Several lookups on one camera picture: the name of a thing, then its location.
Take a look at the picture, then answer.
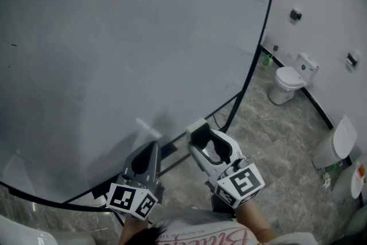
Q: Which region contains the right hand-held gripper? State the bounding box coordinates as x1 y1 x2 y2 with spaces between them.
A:
188 129 265 215

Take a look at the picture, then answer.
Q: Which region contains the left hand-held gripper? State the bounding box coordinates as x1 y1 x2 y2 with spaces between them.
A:
106 141 165 220

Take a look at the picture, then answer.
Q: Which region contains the person's right forearm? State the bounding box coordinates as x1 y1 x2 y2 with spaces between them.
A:
233 202 278 242

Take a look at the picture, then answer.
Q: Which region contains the person's left forearm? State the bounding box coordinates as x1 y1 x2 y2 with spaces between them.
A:
119 216 150 245

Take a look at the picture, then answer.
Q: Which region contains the large white whiteboard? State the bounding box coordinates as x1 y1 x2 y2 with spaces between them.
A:
0 0 280 212

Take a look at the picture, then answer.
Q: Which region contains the person's white printed shirt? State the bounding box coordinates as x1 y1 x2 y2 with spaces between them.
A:
149 208 319 245

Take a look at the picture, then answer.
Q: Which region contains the white toilet with tank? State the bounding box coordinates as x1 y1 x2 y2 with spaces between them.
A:
268 51 319 106

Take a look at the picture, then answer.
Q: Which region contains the green spray bottle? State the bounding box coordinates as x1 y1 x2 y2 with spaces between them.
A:
263 54 274 71

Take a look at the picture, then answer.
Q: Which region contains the white toilet with raised lid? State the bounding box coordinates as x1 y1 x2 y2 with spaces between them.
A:
311 114 358 170

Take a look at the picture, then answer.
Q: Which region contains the green plastic bottle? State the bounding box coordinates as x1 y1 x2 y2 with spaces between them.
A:
323 162 343 177

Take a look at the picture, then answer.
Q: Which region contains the white toilet with orange label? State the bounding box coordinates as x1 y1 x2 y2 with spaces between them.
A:
331 160 367 203

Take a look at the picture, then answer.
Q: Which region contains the large white ceramic toilet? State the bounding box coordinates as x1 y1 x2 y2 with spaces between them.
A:
0 215 97 245

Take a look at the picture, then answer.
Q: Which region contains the plain white toilet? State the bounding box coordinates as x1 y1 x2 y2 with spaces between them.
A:
343 206 367 239

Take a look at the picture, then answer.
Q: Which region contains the black wall holder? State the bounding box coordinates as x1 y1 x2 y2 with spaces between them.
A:
289 7 302 21
345 52 360 67

